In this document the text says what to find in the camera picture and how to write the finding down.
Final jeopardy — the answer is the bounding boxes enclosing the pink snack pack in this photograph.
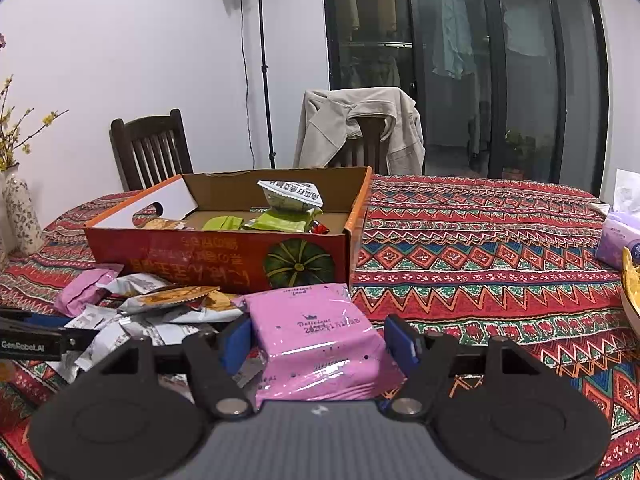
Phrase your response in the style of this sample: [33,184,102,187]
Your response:
[233,283,405,404]

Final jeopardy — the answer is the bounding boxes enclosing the lime green snack packet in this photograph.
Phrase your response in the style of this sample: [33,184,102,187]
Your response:
[202,214,244,231]

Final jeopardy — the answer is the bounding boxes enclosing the white barcode snack packet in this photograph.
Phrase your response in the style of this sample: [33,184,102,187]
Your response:
[257,180,323,211]

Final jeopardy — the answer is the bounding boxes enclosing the silver orange snack packet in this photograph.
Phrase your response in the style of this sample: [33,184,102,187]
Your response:
[117,286,219,315]

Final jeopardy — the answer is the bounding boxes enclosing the floral ceramic vase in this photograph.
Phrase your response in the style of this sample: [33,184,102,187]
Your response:
[2,162,44,256]

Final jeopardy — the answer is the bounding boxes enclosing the orange pumpkin cardboard box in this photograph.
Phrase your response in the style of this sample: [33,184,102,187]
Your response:
[85,167,372,294]

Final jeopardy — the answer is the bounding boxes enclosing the red patterned tablecloth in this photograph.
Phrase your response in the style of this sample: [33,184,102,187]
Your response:
[0,173,640,480]

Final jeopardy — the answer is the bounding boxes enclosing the green white packet in box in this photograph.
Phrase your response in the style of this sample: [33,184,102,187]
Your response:
[243,208,322,233]

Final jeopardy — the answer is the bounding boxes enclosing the wooden chair with jacket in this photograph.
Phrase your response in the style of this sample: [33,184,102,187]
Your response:
[328,117,388,176]

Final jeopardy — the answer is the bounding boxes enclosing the yellow flower branches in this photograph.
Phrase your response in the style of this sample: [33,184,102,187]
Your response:
[0,76,70,171]

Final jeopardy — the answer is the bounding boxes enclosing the dark wooden chair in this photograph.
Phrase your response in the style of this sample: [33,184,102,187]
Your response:
[110,108,193,191]

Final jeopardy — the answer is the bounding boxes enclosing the gold foil wrapper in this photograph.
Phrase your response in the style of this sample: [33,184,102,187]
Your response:
[620,247,640,337]

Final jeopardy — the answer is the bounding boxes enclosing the beige jacket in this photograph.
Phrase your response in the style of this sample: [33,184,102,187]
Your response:
[293,87,425,176]

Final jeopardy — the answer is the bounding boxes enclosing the purple tissue pack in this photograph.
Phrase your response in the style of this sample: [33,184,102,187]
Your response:
[596,169,640,271]

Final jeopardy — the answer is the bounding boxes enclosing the black framed glass door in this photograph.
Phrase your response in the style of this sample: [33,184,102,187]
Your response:
[324,0,608,194]

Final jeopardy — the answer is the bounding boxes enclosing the studio light on stand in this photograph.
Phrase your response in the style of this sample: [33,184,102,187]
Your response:
[229,0,279,170]

